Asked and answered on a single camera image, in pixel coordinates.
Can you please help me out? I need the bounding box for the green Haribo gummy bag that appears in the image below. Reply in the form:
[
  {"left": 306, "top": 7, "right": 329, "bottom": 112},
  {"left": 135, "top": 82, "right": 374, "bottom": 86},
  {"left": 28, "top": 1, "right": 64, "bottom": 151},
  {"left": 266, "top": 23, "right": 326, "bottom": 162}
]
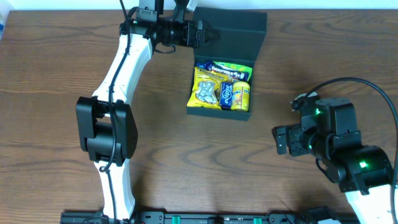
[{"left": 216, "top": 62, "right": 253, "bottom": 82}]

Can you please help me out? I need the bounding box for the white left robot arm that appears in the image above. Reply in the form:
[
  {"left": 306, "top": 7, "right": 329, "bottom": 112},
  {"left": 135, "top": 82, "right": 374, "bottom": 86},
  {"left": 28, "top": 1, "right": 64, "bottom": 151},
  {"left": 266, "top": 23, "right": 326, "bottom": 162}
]
[{"left": 60, "top": 1, "right": 219, "bottom": 223}]

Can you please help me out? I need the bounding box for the blue Oreo cookie pack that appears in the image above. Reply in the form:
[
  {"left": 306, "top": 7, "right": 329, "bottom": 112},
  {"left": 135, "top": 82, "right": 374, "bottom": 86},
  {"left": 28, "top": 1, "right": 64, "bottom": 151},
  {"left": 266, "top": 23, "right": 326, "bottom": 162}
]
[{"left": 195, "top": 63, "right": 206, "bottom": 69}]

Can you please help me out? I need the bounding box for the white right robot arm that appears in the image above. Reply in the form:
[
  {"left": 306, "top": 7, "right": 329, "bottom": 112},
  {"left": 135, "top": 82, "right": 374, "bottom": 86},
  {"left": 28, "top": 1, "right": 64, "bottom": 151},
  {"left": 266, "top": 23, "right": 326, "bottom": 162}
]
[{"left": 272, "top": 93, "right": 393, "bottom": 223}]

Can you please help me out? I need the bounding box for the purple Dairy Milk bar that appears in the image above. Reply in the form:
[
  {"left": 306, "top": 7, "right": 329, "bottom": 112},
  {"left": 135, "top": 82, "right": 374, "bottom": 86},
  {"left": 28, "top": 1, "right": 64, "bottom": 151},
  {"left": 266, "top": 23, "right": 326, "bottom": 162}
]
[{"left": 205, "top": 60, "right": 248, "bottom": 82}]

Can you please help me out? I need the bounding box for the blue Eclipse mint tin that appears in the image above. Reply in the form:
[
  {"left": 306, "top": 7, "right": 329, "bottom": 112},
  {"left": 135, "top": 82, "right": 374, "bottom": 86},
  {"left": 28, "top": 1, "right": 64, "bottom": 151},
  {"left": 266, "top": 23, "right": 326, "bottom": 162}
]
[{"left": 219, "top": 82, "right": 233, "bottom": 110}]

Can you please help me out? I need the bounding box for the yellow Hacks candy bag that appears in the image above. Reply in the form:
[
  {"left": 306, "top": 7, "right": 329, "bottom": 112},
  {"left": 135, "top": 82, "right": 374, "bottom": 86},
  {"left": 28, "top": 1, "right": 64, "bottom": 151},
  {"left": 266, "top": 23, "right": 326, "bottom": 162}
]
[{"left": 187, "top": 67, "right": 229, "bottom": 110}]

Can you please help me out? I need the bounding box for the black mounting rail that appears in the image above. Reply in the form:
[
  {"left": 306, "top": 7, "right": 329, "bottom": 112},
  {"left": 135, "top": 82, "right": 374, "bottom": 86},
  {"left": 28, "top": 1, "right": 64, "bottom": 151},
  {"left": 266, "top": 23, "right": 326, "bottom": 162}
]
[{"left": 60, "top": 207, "right": 358, "bottom": 224}]

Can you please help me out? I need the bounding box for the yellow gum bottle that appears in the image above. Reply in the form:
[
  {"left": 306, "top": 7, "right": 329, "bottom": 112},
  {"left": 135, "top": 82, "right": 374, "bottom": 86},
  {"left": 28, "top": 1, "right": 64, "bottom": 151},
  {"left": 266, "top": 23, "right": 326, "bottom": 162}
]
[{"left": 231, "top": 81, "right": 251, "bottom": 112}]

